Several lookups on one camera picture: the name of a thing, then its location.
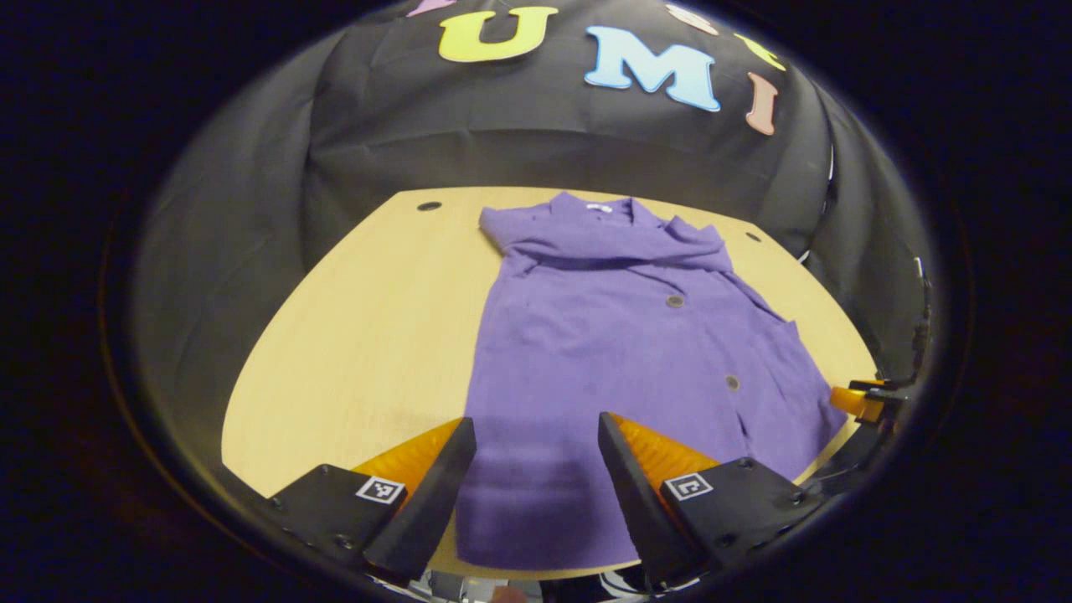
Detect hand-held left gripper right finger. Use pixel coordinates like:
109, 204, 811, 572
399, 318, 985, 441
597, 410, 827, 587

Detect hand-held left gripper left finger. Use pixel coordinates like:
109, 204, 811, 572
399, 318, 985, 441
264, 416, 478, 584

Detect purple button shirt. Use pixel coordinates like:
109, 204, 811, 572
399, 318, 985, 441
455, 191, 849, 572

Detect black backdrop cloth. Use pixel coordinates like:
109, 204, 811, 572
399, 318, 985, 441
132, 0, 935, 445

